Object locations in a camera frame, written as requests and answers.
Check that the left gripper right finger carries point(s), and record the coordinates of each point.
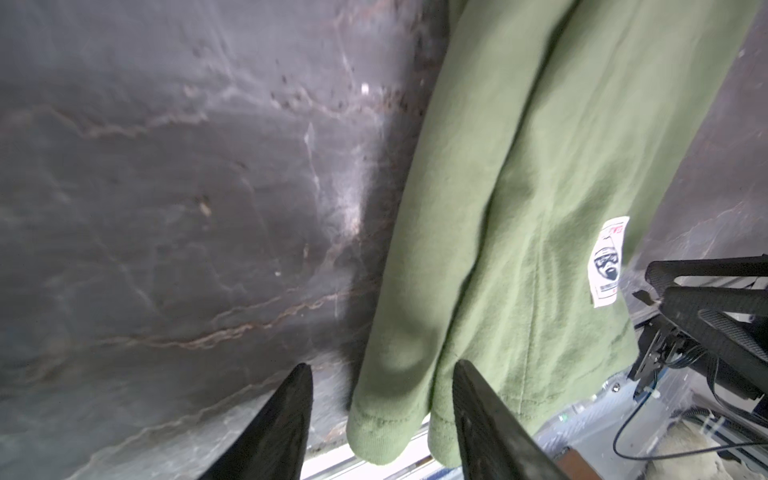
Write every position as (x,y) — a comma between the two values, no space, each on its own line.
(492,443)

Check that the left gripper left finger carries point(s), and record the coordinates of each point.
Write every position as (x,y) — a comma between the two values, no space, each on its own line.
(273,445)

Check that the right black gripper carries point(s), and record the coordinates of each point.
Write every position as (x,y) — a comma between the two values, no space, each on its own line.
(739,375)

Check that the green tank top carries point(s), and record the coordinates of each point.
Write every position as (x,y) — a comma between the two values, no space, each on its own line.
(552,135)

